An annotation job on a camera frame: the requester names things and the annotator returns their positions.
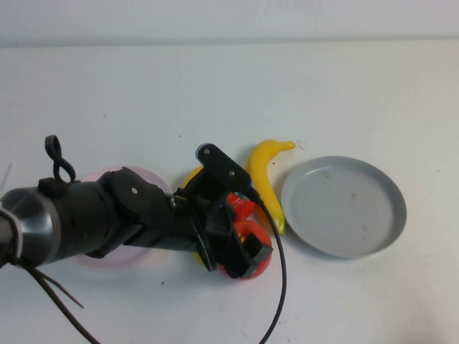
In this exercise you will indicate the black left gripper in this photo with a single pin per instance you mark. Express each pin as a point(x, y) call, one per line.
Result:
point(211, 200)

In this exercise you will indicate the red plastic apple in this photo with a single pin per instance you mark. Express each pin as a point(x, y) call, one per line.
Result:
point(261, 268)
point(244, 208)

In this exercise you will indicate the yellow plastic banana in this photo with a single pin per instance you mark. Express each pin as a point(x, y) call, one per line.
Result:
point(191, 177)
point(260, 168)

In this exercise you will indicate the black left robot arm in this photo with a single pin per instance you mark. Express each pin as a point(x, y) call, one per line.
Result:
point(82, 215)

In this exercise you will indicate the grey round plate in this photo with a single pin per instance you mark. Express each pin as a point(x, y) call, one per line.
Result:
point(344, 208)

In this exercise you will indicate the pink round plate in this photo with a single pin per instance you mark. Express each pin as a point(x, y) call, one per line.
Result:
point(118, 261)

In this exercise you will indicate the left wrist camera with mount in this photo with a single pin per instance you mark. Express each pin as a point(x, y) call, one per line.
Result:
point(222, 165)

